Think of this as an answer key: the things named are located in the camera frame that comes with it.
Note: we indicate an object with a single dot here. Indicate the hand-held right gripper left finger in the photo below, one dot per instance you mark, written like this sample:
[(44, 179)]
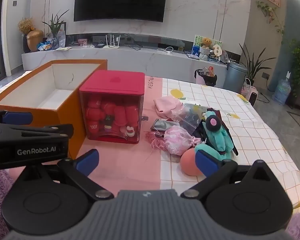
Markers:
[(88, 161)]

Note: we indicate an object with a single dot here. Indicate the small pink picture card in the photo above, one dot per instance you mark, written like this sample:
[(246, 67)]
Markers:
[(82, 42)]

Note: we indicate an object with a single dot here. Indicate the blue snack bags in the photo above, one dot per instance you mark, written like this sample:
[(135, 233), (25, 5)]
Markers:
[(45, 46)]

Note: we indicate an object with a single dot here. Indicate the long-leaf potted plant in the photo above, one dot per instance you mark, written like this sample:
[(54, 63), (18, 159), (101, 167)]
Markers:
[(255, 65)]

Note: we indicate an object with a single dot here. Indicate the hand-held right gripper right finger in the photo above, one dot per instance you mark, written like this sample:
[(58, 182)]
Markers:
[(206, 163)]

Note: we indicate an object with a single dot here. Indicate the brown teddy bear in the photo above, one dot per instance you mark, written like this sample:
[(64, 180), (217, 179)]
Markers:
[(207, 42)]

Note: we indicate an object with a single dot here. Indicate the green picture card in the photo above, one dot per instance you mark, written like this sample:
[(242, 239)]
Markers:
[(197, 42)]

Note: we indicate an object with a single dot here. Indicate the gold vase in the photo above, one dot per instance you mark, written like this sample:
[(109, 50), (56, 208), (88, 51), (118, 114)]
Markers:
[(35, 41)]

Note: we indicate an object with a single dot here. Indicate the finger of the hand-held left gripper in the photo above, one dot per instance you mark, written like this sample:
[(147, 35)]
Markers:
[(17, 118)]

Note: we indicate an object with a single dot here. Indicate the white marble television console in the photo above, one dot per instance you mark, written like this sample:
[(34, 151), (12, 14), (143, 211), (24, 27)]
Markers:
[(115, 60)]

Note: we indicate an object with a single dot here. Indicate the pink trash bin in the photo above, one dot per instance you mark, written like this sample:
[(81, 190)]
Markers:
[(201, 80)]

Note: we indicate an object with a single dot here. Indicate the white router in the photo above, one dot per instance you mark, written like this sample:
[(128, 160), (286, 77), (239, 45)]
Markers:
[(111, 45)]

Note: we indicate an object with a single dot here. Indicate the grey trash can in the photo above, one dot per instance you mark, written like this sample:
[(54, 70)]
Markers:
[(233, 80)]

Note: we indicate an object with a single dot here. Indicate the green plant in glass vase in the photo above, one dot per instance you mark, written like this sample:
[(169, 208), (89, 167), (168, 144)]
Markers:
[(54, 27)]

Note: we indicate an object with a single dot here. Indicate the black television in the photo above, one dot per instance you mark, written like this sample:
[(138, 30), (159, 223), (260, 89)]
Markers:
[(120, 0)]

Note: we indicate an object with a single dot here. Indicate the grey pouch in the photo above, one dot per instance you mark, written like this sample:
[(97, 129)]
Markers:
[(160, 125)]

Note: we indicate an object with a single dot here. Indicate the red box with clear front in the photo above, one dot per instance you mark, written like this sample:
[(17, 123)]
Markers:
[(112, 80)]

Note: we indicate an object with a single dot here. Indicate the clear plastic bag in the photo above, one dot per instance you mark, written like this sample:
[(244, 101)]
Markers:
[(187, 120)]

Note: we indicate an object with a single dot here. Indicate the hanging vine plant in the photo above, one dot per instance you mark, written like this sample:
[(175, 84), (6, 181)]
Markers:
[(270, 11)]

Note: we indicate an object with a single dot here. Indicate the dried flower bunch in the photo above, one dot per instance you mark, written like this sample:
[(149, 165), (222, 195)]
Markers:
[(26, 25)]

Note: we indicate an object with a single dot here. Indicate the peach ball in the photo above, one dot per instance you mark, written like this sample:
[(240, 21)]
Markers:
[(190, 165)]

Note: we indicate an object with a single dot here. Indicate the blue water bottle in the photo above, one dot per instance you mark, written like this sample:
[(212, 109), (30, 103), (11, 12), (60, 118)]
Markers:
[(282, 90)]

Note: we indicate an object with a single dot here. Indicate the pink heater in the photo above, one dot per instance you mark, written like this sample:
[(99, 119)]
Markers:
[(251, 92)]

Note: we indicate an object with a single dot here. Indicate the teal plush doll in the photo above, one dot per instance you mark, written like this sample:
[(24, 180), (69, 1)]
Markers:
[(220, 136)]

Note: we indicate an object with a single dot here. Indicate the purple fluffy rug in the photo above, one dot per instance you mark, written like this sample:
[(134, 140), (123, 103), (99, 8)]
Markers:
[(2, 185)]

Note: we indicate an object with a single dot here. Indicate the pink embroidered pouch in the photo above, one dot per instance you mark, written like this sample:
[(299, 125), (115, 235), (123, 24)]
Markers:
[(176, 140)]

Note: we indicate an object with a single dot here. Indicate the pink cloth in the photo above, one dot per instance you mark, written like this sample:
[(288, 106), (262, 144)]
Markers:
[(166, 105)]

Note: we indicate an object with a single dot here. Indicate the orange cardboard box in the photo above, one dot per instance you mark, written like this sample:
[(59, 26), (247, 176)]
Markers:
[(67, 120)]

